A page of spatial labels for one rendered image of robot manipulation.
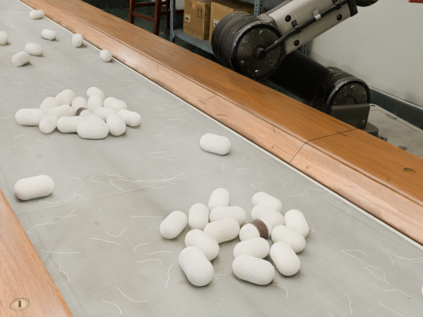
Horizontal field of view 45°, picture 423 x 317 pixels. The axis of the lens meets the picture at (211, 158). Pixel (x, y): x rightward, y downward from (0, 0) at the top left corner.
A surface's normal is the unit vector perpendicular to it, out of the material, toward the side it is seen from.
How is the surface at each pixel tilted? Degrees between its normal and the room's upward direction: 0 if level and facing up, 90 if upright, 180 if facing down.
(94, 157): 0
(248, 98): 0
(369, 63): 89
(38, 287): 0
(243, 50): 90
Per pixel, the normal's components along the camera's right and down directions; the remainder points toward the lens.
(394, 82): -0.85, 0.16
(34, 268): 0.06, -0.90
